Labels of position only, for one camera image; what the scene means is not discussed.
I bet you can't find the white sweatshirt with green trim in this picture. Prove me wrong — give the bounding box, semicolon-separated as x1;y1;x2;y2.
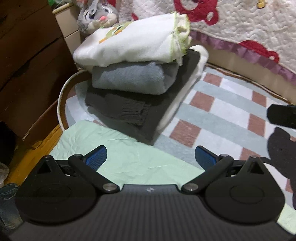
73;12;191;67

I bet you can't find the cream drawer unit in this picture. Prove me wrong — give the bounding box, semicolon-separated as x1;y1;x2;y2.
52;0;81;62

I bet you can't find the beige bed base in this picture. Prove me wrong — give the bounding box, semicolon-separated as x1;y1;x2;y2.
203;44;296;105

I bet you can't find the checkered rug with dog print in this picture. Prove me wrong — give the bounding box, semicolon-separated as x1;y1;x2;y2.
66;64;296;209

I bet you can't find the light green cloth mat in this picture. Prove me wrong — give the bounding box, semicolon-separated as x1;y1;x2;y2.
50;120;296;234

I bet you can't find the person's blue jeans leg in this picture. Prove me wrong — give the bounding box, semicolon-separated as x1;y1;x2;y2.
0;183;23;230

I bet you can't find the brown wooden cabinet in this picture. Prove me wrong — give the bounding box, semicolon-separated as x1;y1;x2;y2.
0;0;78;142

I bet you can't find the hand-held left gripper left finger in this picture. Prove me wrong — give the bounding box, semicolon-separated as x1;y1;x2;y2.
34;145;120;194

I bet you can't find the quilted bedspread with purple ruffle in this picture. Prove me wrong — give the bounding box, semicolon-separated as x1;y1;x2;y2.
116;0;296;80

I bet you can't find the grey plush rabbit toy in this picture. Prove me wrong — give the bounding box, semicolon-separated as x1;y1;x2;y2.
76;0;119;35

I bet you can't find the dark grey knit sweater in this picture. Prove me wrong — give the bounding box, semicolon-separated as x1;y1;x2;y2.
84;50;201;142

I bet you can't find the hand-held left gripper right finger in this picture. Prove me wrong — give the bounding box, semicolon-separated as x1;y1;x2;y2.
181;145;267;194

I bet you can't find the grey fleece garment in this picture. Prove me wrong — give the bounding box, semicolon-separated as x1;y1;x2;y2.
92;61;179;95

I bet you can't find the cream folded garment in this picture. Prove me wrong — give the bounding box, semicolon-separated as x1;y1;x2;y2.
158;45;210;132

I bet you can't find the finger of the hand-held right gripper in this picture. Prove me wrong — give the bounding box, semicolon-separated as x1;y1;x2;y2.
267;104;296;128

